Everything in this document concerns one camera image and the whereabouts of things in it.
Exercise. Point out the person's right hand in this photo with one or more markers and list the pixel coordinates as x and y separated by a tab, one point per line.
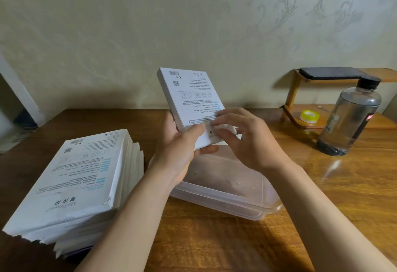
257	144

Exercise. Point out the person's left hand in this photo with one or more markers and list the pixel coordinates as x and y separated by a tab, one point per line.
173	154

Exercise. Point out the clear plastic container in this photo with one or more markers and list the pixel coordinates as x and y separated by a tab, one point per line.
223	185

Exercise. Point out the white box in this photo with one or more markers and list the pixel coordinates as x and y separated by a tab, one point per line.
192	95

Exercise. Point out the stack of white boxes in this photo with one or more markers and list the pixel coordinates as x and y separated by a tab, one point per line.
74	172

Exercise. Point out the person's left forearm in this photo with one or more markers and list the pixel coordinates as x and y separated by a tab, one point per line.
130	225

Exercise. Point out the person's right forearm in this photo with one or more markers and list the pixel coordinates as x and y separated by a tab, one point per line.
325	225

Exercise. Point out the yellow tape roll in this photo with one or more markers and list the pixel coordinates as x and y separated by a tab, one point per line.
309	116

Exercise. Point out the clear bottle with black cap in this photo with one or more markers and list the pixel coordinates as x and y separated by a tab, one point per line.
350	116

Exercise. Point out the black smartphone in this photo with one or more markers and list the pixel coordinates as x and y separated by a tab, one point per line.
332	73

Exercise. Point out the small wooden desk shelf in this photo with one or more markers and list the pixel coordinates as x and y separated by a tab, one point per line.
381	123

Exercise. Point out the dark blue bundle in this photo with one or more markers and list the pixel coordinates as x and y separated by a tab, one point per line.
26	119

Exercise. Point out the white papers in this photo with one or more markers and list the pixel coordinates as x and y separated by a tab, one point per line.
15	138

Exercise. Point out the white bookshelf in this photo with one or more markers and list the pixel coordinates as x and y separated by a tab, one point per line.
18	95

